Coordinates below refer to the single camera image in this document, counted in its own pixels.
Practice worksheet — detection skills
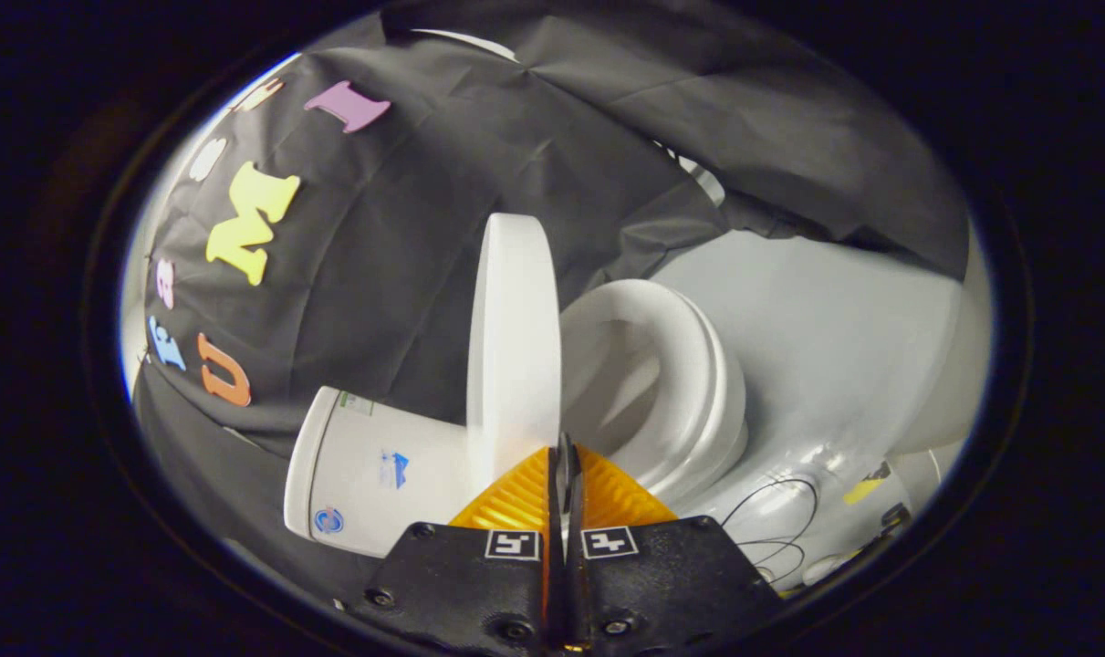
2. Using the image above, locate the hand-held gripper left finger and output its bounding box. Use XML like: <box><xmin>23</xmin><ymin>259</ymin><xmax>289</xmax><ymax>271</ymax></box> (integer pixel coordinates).
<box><xmin>347</xmin><ymin>445</ymin><xmax>568</xmax><ymax>654</ymax></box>

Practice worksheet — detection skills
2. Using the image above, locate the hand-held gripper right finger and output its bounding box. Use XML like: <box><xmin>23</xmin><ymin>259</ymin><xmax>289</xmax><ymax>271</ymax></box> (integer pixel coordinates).
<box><xmin>559</xmin><ymin>433</ymin><xmax>787</xmax><ymax>654</ymax></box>

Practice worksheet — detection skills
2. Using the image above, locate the white toilet lid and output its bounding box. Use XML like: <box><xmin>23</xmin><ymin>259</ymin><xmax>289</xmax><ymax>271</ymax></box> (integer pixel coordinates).
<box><xmin>465</xmin><ymin>213</ymin><xmax>563</xmax><ymax>492</ymax></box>

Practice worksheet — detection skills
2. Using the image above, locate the white toilet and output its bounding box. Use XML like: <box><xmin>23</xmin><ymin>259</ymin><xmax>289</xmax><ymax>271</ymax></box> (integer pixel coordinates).
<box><xmin>284</xmin><ymin>278</ymin><xmax>750</xmax><ymax>558</ymax></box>

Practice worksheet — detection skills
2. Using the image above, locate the small yellow object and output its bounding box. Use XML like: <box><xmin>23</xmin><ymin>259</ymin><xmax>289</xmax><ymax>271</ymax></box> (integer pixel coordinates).
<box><xmin>842</xmin><ymin>464</ymin><xmax>892</xmax><ymax>506</ymax></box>

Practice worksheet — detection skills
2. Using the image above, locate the black backdrop cloth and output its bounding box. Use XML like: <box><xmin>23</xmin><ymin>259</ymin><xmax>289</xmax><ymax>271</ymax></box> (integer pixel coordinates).
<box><xmin>128</xmin><ymin>0</ymin><xmax>973</xmax><ymax>589</ymax></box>

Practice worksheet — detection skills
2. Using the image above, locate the thin black cable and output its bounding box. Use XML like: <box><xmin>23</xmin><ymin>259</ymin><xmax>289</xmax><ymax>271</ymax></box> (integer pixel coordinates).
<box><xmin>721</xmin><ymin>474</ymin><xmax>823</xmax><ymax>587</ymax></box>

